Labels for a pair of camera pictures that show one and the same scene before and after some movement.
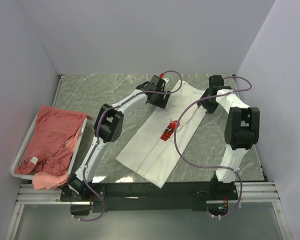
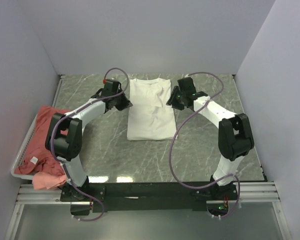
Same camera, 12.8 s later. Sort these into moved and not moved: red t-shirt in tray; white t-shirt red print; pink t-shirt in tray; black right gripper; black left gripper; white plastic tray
Moved: white t-shirt red print; black right gripper; black left gripper
Not moved: white plastic tray; pink t-shirt in tray; red t-shirt in tray
